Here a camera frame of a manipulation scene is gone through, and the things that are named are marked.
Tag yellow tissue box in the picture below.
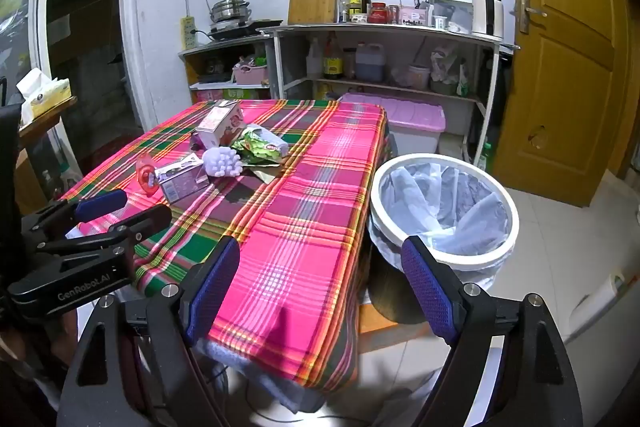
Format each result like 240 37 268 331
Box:
16 68 71 118

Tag dark liquid jerry can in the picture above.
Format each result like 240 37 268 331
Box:
355 44 386 82

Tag white plastic jug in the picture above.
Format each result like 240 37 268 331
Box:
306 38 323 80

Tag red plastic wrapper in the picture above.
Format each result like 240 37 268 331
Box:
136 152 162 195

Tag beige snack wrapper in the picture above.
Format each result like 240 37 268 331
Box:
250 163 288 184

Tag yellow wooden door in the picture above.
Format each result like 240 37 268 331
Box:
492 0 631 208

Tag pink plaid tablecloth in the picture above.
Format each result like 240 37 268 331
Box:
57 98 393 395

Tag white round trash bin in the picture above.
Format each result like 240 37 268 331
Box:
374 153 520 271
367 162 511 293

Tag white metal shelf rack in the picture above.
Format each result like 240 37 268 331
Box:
256 23 516 162

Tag pink plastic basket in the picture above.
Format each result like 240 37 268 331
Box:
232 64 268 86

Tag pink lidded storage box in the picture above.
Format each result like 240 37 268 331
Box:
340 93 447 155

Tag white electric kettle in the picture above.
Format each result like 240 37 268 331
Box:
471 0 505 38

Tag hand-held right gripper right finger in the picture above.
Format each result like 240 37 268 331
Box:
401 234 583 427

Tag metal door handle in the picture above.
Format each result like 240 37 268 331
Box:
519 0 548 34

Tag pink knife holder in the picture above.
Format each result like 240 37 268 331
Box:
399 5 431 26

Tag light purple carton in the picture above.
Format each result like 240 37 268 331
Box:
156 155 210 204

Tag brown round stool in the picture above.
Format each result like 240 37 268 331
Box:
366 247 431 325

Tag pink milk carton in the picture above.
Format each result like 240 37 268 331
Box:
195 101 246 148

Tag black induction cooker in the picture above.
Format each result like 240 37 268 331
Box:
206 19 273 42

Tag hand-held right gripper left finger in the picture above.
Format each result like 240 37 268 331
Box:
59 236 242 427

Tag low wooden cabinet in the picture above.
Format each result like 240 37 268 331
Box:
178 36 278 104

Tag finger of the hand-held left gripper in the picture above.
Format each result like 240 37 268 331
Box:
21 189 129 244
39 204 174 261

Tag green printed carton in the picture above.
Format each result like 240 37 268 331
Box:
195 87 271 104

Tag crumpled plastic bags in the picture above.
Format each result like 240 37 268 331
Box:
430 47 468 95

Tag pink plastic bucket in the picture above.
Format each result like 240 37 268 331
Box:
409 64 432 90

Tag green snack wrapper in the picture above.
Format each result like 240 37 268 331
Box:
231 125 291 166

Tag clear plastic container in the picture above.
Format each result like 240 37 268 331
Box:
429 0 475 30

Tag steel pot with lid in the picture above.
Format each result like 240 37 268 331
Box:
210 0 251 24

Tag yellowed power strip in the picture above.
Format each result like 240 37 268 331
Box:
180 17 197 50

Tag wooden side table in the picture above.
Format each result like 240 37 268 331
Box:
15 97 78 202

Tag large soy sauce bottle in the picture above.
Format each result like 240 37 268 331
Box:
322 32 344 80

